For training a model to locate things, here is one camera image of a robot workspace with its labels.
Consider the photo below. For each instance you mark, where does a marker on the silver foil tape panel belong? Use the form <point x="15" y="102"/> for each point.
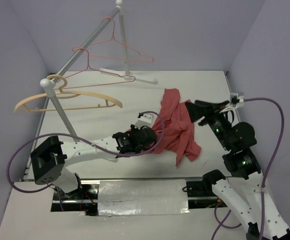
<point x="142" y="198"/>

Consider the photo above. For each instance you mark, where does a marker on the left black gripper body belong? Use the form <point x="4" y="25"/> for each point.
<point x="133" y="130"/>

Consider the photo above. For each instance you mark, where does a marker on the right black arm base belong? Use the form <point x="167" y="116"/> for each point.
<point x="199" y="189"/>

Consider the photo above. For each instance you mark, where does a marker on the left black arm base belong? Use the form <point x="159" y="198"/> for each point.
<point x="84" y="200"/>

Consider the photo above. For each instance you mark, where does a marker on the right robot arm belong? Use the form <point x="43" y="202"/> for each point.
<point x="255" y="210"/>

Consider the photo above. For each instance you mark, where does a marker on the red t shirt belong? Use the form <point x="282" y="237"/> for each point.
<point x="175" y="128"/>

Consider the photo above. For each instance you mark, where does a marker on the pink wire hanger far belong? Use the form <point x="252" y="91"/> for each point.
<point x="126" y="47"/>

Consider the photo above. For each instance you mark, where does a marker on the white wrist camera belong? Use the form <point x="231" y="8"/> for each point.
<point x="236" y="101"/>
<point x="144" y="120"/>

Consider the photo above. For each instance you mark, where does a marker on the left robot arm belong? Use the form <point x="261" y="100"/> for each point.
<point x="51" y="159"/>

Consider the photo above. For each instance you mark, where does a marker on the pink wire hanger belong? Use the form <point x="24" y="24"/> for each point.
<point x="127" y="78"/>
<point x="126" y="47"/>

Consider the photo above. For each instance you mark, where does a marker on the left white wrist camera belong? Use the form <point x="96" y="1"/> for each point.
<point x="144" y="120"/>

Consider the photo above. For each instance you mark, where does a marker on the white garment rack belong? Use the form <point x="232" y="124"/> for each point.
<point x="91" y="41"/>

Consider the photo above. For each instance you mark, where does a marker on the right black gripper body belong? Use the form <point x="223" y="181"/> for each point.
<point x="213" y="116"/>

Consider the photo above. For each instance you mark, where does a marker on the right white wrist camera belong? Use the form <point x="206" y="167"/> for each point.
<point x="236" y="101"/>

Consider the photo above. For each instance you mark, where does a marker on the pink wire hanger near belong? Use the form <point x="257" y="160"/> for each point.
<point x="127" y="78"/>

